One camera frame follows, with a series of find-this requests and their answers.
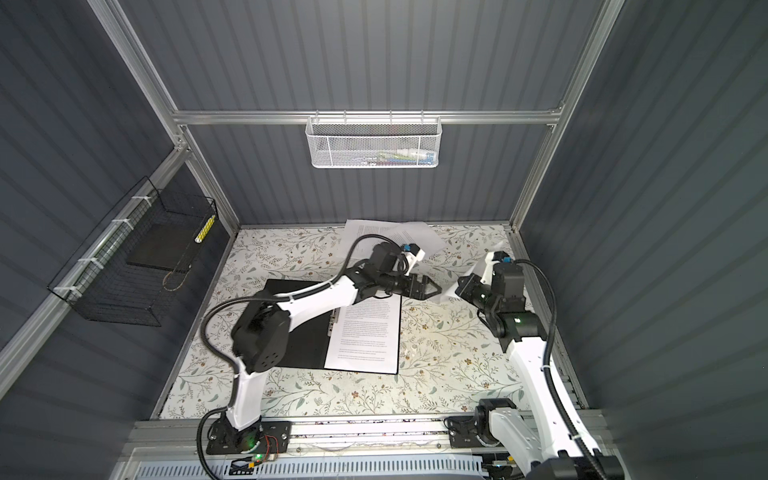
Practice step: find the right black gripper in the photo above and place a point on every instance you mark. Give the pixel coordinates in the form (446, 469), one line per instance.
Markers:
(466, 289)

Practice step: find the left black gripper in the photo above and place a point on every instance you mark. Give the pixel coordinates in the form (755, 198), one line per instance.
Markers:
(420, 292)

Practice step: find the grey folder with black inside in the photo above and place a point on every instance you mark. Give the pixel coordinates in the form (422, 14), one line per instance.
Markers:
(293, 333)

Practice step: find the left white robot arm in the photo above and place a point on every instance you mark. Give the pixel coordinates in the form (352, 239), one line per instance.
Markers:
(238, 427)

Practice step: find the printed sheet near left arm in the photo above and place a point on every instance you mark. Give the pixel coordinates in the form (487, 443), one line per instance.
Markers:
(419, 233)

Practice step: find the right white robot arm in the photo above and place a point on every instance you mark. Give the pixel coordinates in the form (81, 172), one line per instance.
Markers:
(559, 445)

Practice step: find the floral table mat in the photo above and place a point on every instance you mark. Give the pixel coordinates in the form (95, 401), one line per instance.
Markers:
(448, 360)

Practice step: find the pens in white basket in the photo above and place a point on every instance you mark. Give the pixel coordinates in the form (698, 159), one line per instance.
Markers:
(410, 156)

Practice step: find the yellow marker in black basket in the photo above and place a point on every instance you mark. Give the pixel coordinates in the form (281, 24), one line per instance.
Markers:
(205, 229)

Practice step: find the black pad in basket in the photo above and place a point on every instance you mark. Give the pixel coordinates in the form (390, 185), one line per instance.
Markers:
(166, 247)

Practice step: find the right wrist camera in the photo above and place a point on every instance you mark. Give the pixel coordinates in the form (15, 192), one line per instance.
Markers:
(501, 257)

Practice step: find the white wire basket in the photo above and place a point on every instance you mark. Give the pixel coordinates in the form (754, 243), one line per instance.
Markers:
(333, 145)

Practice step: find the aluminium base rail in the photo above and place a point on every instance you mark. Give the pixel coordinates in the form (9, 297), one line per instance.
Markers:
(329, 436)

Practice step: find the black wire basket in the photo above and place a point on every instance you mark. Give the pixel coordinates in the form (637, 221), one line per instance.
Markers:
(132, 271)

